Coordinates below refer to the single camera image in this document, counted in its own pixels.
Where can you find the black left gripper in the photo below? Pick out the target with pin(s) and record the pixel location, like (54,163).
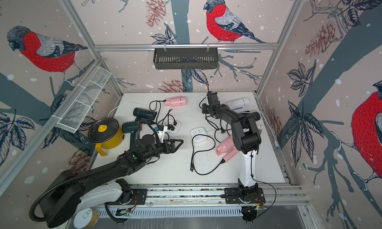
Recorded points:
(172,149)

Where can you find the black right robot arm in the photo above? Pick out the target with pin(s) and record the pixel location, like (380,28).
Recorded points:
(246,139)

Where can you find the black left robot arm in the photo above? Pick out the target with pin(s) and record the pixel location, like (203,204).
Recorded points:
(72,192)

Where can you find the white power strip left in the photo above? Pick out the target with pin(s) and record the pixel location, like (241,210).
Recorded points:
(173,128)

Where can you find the white power strip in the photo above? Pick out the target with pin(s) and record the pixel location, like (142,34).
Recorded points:
(173,128)
(198,135)

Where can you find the white power strip right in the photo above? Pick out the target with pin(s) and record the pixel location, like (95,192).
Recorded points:
(198,135)

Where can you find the dark green small hair dryer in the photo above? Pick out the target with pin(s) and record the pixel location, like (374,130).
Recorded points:
(140,114)

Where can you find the pink folding hair dryer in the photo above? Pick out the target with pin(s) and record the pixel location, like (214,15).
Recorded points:
(175,101)

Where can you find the green copper long hair dryer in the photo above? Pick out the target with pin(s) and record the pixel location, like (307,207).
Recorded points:
(133,128)

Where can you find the white folding hair dryer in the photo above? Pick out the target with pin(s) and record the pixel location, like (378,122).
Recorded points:
(238,103)

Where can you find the yellow pot with glass lid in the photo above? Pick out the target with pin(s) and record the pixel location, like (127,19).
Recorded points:
(106,134)

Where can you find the dark green folding hair dryer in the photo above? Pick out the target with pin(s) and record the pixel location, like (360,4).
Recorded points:
(256,115)

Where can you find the white lidded tin can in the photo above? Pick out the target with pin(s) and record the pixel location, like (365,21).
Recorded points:
(86,218)

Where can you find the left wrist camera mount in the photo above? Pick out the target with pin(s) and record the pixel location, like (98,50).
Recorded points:
(161,130)

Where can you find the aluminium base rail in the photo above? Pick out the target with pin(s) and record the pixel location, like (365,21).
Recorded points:
(204,200)

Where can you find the black hanging wall basket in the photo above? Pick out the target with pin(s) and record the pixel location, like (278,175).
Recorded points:
(185,58)

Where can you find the white wire basket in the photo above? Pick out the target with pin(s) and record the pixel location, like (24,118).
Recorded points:
(81,105)

